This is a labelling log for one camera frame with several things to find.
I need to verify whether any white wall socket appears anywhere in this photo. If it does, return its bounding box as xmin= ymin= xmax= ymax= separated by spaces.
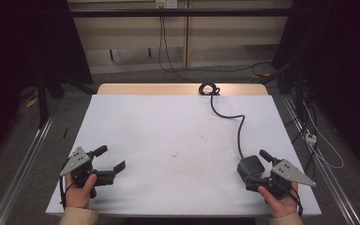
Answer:
xmin=155 ymin=0 xmax=179 ymax=9

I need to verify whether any black horizontal frame bar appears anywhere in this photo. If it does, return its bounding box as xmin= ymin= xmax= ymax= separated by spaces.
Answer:
xmin=69 ymin=7 xmax=295 ymax=19

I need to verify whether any black cable from wall socket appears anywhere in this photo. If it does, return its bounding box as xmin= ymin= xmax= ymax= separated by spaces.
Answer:
xmin=157 ymin=15 xmax=274 ymax=84

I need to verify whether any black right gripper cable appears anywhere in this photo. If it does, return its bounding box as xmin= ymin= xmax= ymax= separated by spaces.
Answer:
xmin=277 ymin=178 xmax=305 ymax=218

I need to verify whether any black metal stand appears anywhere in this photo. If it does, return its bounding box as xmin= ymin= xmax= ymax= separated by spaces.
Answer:
xmin=35 ymin=69 xmax=65 ymax=129
xmin=277 ymin=62 xmax=308 ymax=128

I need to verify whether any black power adapter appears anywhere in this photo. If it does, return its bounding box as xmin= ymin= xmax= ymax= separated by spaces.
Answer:
xmin=236 ymin=155 xmax=266 ymax=185

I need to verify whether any person's right hand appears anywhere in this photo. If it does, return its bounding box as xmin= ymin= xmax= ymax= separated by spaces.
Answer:
xmin=257 ymin=181 xmax=300 ymax=219

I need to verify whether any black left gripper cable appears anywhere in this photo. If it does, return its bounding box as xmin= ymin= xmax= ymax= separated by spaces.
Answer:
xmin=58 ymin=157 xmax=77 ymax=211

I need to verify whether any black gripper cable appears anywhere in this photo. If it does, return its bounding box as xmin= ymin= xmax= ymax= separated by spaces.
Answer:
xmin=277 ymin=178 xmax=305 ymax=218
xmin=58 ymin=157 xmax=77 ymax=211

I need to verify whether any white floor cable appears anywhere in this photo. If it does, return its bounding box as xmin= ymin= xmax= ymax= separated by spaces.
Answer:
xmin=302 ymin=99 xmax=345 ymax=171

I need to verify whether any yellow floor tape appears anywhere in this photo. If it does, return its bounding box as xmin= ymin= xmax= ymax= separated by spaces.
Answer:
xmin=25 ymin=96 xmax=40 ymax=109

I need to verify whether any white table cover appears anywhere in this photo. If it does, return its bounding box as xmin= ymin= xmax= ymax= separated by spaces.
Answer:
xmin=45 ymin=94 xmax=323 ymax=218

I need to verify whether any black power adapter cable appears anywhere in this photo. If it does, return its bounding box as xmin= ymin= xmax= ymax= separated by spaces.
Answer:
xmin=198 ymin=82 xmax=247 ymax=159

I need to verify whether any person's left hand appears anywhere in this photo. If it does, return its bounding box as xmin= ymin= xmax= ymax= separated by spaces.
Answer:
xmin=64 ymin=172 xmax=98 ymax=210

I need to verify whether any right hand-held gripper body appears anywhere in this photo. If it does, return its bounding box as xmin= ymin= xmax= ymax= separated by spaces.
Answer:
xmin=266 ymin=158 xmax=317 ymax=200

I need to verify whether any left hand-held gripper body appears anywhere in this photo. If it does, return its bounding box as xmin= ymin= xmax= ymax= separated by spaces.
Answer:
xmin=59 ymin=146 xmax=98 ymax=200

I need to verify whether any aluminium floor rail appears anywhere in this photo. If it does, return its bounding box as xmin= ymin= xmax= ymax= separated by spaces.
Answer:
xmin=281 ymin=94 xmax=360 ymax=225
xmin=0 ymin=114 xmax=56 ymax=225

